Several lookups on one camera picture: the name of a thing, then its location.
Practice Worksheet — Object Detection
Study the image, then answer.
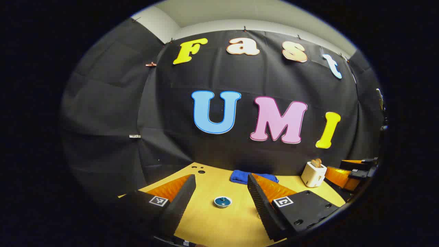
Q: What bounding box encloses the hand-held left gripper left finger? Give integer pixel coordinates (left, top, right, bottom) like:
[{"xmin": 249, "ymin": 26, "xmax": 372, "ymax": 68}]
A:
[{"xmin": 118, "ymin": 174, "xmax": 197, "ymax": 240}]

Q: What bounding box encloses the grey metal stand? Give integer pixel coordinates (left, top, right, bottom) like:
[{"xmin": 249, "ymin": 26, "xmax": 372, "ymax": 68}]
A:
[{"xmin": 376, "ymin": 88, "xmax": 389, "ymax": 132}]

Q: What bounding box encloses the black backdrop cloth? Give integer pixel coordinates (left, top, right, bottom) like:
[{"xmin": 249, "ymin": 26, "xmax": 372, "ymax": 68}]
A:
[{"xmin": 60, "ymin": 17, "xmax": 386, "ymax": 206}]

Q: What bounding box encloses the blue folded towel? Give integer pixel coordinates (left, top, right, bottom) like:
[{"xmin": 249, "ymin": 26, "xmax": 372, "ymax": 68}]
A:
[{"xmin": 230, "ymin": 169, "xmax": 279, "ymax": 185}]

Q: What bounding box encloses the white toaster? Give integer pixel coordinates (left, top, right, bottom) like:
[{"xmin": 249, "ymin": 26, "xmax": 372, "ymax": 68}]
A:
[{"xmin": 301, "ymin": 161, "xmax": 327, "ymax": 188}]

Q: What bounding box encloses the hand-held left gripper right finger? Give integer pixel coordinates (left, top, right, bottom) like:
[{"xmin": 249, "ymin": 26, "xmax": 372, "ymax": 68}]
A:
[{"xmin": 247, "ymin": 173, "xmax": 341, "ymax": 242}]

